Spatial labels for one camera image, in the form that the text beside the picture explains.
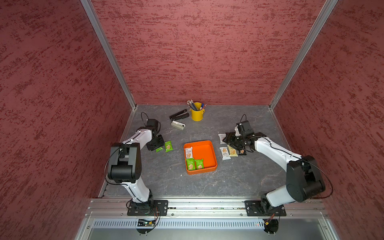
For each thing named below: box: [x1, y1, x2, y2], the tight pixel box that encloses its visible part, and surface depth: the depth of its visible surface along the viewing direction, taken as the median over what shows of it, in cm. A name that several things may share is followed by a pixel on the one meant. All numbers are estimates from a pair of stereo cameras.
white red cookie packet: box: [185, 146, 193, 159], surface depth 94 cm
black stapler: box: [169, 109, 190, 121], surface depth 115 cm
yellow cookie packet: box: [227, 145, 238, 157], surface depth 95 cm
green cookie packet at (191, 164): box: [186, 158, 196, 171], surface depth 88 cm
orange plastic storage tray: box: [184, 140, 218, 175], surface depth 94 cm
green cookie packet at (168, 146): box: [164, 140, 174, 153], surface depth 97 cm
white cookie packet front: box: [219, 147, 231, 160], surface depth 94 cm
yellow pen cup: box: [190, 102, 206, 122], surface depth 109 cm
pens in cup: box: [186, 99, 207, 111], surface depth 105 cm
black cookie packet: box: [238, 149, 247, 156], surface depth 95 cm
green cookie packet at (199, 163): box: [194, 158, 204, 170], surface depth 90 cm
